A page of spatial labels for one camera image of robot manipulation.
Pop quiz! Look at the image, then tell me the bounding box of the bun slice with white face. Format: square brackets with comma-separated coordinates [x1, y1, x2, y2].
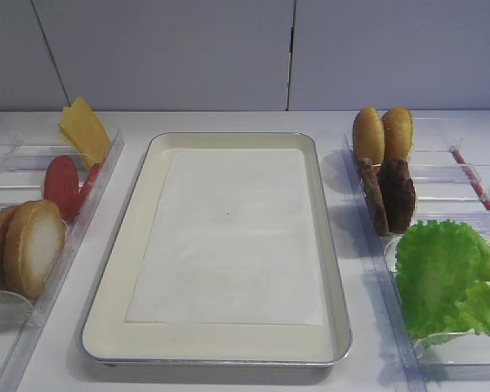
[3, 199, 65, 299]

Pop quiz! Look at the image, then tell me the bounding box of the thin brown meat patty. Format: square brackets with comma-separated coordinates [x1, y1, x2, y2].
[358, 158, 390, 237]

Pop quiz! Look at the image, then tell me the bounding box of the dark brown meat patty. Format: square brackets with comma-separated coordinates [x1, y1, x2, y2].
[378, 158, 416, 234]

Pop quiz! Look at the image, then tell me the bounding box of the rear red tomato slice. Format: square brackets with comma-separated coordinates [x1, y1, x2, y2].
[70, 163, 101, 221]

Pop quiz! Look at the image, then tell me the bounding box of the red tomato slice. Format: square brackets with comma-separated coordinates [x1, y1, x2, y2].
[70, 163, 101, 221]
[43, 155, 78, 221]

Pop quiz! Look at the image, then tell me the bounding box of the front yellow cheese slice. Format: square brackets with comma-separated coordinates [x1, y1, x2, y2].
[60, 96, 111, 169]

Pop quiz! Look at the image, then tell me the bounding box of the front red tomato slice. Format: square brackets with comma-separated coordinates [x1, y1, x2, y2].
[43, 155, 78, 221]

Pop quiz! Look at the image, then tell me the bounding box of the rear pale cheese slice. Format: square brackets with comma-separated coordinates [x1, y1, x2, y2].
[59, 106, 75, 147]

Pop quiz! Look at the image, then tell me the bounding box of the green lettuce leaf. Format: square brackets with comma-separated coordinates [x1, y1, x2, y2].
[395, 220, 490, 340]

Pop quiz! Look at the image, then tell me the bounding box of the white paper liner sheet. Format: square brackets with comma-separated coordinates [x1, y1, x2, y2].
[127, 149, 322, 325]

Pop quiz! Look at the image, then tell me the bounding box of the cream metal baking tray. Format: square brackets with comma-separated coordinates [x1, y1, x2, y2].
[82, 132, 351, 368]

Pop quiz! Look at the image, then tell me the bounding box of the left golden bun top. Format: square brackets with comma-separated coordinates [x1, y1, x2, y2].
[352, 106, 385, 165]

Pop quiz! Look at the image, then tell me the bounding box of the golden bun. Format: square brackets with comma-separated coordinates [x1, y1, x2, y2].
[352, 106, 385, 165]
[382, 107, 413, 161]

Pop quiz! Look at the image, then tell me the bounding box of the right golden bun top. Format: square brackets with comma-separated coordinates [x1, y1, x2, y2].
[382, 107, 413, 161]

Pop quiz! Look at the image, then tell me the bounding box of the right clear acrylic rack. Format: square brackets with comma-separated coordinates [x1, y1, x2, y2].
[342, 118, 490, 391]

